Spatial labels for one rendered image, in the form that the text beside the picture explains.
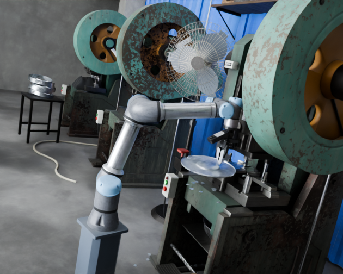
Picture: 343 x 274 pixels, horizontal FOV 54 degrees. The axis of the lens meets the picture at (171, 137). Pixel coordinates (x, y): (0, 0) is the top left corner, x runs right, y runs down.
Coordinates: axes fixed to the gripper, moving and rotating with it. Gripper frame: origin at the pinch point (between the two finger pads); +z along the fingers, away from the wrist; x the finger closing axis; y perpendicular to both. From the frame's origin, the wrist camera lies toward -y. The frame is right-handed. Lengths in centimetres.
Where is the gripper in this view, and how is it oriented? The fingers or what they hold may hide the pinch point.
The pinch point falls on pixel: (218, 162)
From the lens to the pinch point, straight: 183.8
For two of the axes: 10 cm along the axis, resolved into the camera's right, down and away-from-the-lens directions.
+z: -1.9, 9.6, 2.2
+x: -4.4, -2.8, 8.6
